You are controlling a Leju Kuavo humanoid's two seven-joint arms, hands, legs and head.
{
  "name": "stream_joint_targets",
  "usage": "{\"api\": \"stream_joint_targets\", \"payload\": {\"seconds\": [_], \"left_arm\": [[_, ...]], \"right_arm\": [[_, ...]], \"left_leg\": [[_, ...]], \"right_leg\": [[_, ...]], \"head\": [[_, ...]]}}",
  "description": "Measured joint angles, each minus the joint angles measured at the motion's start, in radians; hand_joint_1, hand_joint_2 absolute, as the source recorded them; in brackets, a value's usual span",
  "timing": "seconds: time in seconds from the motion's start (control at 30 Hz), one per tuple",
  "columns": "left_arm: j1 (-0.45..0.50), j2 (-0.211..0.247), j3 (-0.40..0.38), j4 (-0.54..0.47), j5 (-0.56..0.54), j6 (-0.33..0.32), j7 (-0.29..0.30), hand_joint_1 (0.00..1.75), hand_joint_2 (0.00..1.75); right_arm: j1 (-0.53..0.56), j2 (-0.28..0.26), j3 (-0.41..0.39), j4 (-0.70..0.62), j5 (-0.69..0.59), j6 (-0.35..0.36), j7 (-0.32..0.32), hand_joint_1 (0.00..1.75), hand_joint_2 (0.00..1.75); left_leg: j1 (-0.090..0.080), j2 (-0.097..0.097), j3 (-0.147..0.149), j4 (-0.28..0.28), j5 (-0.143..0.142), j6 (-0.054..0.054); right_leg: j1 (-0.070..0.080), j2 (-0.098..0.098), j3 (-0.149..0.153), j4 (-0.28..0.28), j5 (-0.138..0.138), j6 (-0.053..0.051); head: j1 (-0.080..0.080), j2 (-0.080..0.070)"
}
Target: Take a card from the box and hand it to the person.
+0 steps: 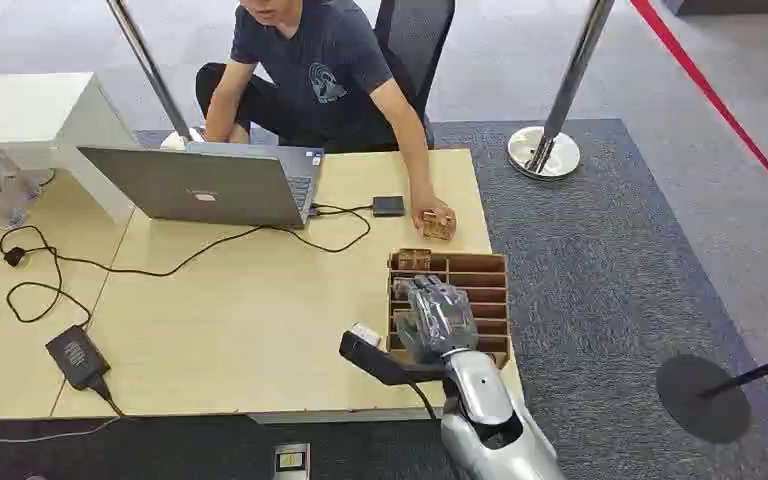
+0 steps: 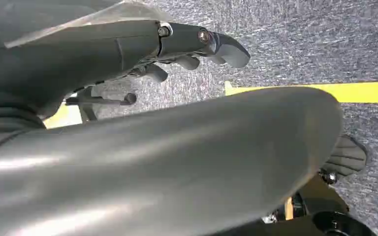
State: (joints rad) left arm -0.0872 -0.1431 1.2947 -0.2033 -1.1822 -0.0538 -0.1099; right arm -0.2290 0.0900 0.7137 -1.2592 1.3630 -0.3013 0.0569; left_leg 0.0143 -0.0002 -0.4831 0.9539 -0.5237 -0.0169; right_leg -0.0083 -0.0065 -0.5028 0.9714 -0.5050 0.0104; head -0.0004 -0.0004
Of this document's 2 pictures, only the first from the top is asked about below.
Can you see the red barrier belt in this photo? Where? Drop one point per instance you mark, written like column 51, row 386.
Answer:
column 722, row 109

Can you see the person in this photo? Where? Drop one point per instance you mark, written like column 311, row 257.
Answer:
column 318, row 73

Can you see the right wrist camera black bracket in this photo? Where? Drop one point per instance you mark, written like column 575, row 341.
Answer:
column 377, row 361

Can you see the dark grey carpet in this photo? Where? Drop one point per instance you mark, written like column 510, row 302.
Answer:
column 609, row 278

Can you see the small white grey device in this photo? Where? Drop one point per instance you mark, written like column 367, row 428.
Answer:
column 291, row 462

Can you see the small black hub box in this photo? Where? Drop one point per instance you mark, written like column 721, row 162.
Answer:
column 388, row 206

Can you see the black office chair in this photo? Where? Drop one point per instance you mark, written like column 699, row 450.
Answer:
column 414, row 40

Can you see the black power adapter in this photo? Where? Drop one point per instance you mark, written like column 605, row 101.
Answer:
column 78, row 358

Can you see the brown patterned card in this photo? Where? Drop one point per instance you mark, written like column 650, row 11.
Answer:
column 414, row 259
column 436, row 227

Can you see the black stanchion post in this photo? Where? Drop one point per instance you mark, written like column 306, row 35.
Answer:
column 702, row 397

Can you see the chrome stanchion post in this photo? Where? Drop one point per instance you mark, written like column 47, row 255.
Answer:
column 152, row 73
column 559, row 106

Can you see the white cabinet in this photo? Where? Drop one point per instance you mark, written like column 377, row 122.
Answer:
column 33, row 112

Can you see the person's left hand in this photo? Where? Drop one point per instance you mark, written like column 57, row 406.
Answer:
column 432, row 204

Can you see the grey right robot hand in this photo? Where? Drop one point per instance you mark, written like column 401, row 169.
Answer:
column 440, row 321

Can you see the wooden card box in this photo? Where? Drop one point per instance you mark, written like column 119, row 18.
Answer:
column 490, row 278

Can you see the silver laptop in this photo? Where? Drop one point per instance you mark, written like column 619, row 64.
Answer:
column 212, row 189

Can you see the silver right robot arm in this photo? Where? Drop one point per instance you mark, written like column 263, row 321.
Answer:
column 486, row 397

